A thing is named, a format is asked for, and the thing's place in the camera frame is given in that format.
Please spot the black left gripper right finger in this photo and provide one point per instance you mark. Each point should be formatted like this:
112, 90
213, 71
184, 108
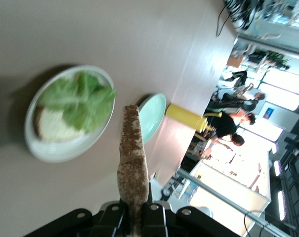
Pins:
159, 222

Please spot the beige plate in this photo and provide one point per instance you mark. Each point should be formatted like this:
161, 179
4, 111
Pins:
65, 150

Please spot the person in black shirt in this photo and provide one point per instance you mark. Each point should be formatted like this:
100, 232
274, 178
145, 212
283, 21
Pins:
223, 124

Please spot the brown crust bread slice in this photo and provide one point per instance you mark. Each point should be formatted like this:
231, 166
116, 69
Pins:
55, 128
132, 148

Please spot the mint green plate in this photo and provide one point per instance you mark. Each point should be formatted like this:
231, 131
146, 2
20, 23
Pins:
151, 116

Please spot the yellow squeeze sauce bottle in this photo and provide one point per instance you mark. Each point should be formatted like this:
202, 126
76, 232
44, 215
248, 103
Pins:
181, 114

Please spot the green lettuce leaf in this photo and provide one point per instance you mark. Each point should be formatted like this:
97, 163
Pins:
82, 103

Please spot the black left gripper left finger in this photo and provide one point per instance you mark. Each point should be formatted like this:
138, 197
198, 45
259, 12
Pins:
109, 222

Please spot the metal frame rail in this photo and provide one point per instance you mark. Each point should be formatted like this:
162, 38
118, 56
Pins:
213, 191

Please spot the green potted plant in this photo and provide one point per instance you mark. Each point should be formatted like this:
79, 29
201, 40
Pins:
275, 58

